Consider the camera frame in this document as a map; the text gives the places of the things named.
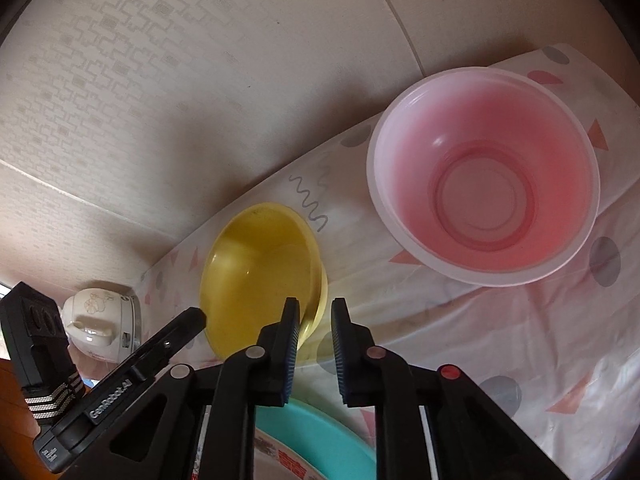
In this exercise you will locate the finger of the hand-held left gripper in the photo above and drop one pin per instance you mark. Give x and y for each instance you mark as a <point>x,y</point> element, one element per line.
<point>175,337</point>

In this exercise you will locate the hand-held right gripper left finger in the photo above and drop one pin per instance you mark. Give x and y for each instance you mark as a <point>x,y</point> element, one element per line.
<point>291,360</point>

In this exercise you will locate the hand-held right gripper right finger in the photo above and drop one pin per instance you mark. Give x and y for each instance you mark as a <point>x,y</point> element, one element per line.
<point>340,360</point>

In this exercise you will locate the teal plastic plate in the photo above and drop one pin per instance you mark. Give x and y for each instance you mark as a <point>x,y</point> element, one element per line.
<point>330,440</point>

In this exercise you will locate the yellow plastic bowl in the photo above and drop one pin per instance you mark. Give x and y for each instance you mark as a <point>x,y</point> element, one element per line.
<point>250,270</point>

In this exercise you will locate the white floral ceramic bowl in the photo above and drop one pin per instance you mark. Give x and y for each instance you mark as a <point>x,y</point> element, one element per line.
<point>280,460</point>

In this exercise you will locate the red plastic bowl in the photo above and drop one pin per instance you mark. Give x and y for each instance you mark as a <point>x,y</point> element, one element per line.
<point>480,180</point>

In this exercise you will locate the white electric kettle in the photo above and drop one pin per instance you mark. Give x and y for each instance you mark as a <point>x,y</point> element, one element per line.
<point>95,317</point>

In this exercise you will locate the white patterned tablecloth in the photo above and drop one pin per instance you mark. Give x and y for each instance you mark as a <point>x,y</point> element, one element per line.
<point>450,335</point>

